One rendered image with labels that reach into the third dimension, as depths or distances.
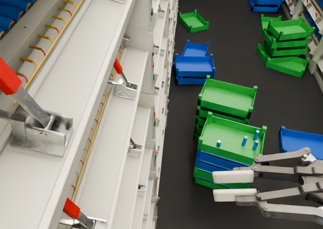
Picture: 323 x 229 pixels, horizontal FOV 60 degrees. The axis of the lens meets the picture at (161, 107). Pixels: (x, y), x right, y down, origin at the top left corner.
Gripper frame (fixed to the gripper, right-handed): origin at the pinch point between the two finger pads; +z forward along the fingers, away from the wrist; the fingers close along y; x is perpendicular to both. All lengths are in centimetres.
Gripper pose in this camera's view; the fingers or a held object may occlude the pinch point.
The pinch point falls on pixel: (233, 185)
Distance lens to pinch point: 52.1
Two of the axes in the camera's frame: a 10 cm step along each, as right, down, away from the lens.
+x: -2.1, -7.0, -6.8
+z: -9.7, 0.9, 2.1
